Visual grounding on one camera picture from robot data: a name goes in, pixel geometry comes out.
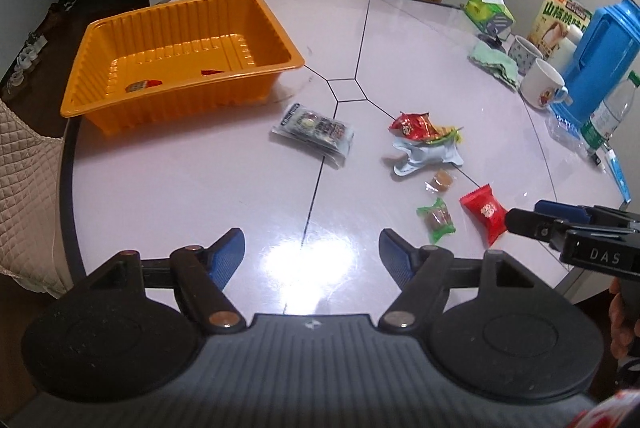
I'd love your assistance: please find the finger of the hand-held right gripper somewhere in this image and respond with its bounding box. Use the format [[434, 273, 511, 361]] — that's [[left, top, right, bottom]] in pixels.
[[505, 208, 568, 251], [533, 200, 597, 225]]

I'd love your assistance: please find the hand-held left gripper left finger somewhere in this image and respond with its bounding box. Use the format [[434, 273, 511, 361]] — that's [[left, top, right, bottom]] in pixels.
[[86, 228, 247, 335]]

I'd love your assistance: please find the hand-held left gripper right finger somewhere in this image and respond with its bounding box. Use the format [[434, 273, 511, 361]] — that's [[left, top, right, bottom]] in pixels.
[[377, 228, 545, 335]]

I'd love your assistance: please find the bright red pillow packet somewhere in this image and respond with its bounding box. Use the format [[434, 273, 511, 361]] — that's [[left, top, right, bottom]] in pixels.
[[459, 185, 508, 247]]

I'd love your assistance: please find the green candy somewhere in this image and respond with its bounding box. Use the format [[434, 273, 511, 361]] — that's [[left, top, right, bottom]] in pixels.
[[416, 198, 458, 245]]

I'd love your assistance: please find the brown candy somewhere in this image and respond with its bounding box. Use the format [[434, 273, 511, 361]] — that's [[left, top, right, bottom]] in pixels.
[[425, 170, 458, 193]]

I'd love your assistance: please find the silver white pouch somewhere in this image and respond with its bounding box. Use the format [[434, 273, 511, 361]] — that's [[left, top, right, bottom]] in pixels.
[[384, 135, 463, 177]]

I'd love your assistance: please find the shiny red snack packet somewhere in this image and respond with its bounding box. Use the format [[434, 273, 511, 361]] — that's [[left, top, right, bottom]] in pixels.
[[389, 110, 441, 143]]

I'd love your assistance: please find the grey printed snack packet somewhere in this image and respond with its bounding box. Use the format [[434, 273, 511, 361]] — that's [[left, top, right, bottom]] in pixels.
[[270, 102, 356, 169]]

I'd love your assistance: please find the orange plastic tray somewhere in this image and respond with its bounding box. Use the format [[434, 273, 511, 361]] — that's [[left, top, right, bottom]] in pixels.
[[60, 0, 306, 137]]

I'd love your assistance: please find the person's right hand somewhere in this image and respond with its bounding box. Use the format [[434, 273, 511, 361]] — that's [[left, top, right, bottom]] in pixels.
[[608, 280, 640, 361]]

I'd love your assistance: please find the blue and white tube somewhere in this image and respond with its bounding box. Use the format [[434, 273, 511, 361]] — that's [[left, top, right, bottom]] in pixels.
[[599, 147, 634, 203]]

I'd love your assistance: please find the clear plastic bottle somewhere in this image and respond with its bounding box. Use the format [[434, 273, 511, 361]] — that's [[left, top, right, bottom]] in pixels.
[[580, 70, 640, 153]]

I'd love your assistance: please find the white mug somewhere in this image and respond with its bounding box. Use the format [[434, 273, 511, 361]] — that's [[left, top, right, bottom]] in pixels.
[[520, 58, 571, 109]]

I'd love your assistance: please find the patterned mug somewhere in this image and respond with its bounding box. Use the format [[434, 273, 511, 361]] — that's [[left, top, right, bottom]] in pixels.
[[507, 35, 546, 76]]

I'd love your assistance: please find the light green cloth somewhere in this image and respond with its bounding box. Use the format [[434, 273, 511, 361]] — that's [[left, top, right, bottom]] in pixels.
[[468, 44, 521, 87]]

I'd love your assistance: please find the blue thermos jug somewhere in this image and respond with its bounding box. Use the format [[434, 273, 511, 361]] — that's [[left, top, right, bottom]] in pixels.
[[547, 0, 640, 129]]

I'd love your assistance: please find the red patterned clothing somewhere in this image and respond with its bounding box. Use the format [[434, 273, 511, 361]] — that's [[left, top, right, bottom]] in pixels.
[[570, 388, 640, 428]]

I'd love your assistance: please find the yellow printed box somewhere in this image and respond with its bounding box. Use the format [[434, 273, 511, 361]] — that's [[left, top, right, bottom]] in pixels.
[[527, 0, 593, 61]]

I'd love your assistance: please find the green tissue box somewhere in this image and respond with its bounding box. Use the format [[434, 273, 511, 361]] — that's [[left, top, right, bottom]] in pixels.
[[462, 0, 516, 39]]

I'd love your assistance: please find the quilted beige chair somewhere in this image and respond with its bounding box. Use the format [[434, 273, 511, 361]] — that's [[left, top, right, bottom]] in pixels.
[[0, 98, 76, 299]]

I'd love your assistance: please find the row of shoes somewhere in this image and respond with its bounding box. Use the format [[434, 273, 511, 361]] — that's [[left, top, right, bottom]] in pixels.
[[0, 0, 81, 96]]

